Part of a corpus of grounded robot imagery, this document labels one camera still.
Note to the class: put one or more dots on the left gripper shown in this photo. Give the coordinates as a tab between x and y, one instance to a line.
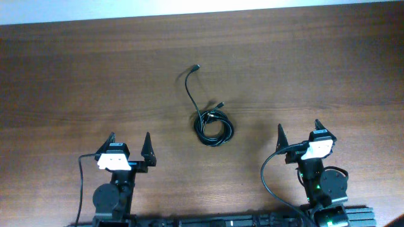
141	166

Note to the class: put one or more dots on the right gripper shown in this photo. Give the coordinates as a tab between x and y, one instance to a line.
293	156

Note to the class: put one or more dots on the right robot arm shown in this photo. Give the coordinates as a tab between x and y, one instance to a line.
325	186

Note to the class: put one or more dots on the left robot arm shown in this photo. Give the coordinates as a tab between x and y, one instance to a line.
113	200

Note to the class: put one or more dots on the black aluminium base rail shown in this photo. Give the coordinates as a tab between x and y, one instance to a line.
240	219

